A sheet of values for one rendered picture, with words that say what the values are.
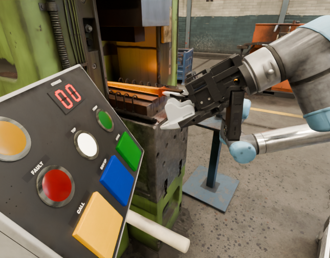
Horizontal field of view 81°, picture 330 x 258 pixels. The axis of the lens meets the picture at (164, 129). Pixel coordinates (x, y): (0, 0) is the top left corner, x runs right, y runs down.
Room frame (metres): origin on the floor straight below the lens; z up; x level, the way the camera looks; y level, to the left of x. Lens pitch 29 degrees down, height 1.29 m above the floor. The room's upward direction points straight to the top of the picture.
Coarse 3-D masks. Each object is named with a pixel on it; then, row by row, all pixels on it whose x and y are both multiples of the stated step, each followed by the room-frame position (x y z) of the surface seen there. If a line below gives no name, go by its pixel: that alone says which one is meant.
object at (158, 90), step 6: (108, 84) 0.98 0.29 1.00; (114, 84) 0.97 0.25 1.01; (120, 84) 0.95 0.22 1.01; (126, 84) 0.94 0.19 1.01; (132, 84) 0.94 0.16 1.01; (138, 90) 0.90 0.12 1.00; (144, 90) 0.88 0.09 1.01; (150, 90) 0.86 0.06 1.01; (156, 90) 0.85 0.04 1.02; (162, 90) 0.83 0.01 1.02; (168, 90) 0.82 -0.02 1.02; (174, 90) 0.81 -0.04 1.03; (180, 90) 0.81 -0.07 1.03
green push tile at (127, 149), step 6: (126, 132) 0.43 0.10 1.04; (120, 138) 0.40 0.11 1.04; (126, 138) 0.41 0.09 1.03; (120, 144) 0.37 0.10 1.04; (126, 144) 0.39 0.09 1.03; (132, 144) 0.41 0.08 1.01; (120, 150) 0.36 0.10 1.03; (126, 150) 0.37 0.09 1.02; (132, 150) 0.39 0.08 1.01; (138, 150) 0.42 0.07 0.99; (126, 156) 0.36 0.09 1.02; (132, 156) 0.38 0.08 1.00; (138, 156) 0.40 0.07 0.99; (126, 162) 0.36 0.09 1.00; (132, 162) 0.36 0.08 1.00; (138, 162) 0.38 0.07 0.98; (132, 168) 0.35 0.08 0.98
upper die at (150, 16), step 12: (96, 0) 0.84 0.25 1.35; (108, 0) 0.81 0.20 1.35; (120, 0) 0.79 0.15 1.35; (132, 0) 0.76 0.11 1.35; (144, 0) 0.76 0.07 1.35; (156, 0) 0.83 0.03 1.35; (168, 0) 0.91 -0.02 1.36; (108, 12) 0.81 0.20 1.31; (120, 12) 0.79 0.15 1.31; (132, 12) 0.76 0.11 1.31; (144, 12) 0.76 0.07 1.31; (156, 12) 0.83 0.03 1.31; (168, 12) 0.91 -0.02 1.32; (108, 24) 0.82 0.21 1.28; (120, 24) 0.79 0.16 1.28; (132, 24) 0.77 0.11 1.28; (144, 24) 0.76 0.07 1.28; (156, 24) 0.83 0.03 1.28; (168, 24) 0.91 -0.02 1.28
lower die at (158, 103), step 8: (112, 88) 0.96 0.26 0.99; (120, 88) 0.93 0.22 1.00; (112, 96) 0.87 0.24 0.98; (144, 96) 0.84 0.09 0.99; (152, 96) 0.84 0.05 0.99; (112, 104) 0.84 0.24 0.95; (120, 104) 0.81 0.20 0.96; (128, 104) 0.79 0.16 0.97; (136, 104) 0.77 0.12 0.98; (144, 104) 0.77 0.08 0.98; (152, 104) 0.79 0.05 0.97; (160, 104) 0.85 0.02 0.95; (136, 112) 0.77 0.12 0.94; (144, 112) 0.75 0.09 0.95; (152, 112) 0.79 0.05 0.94
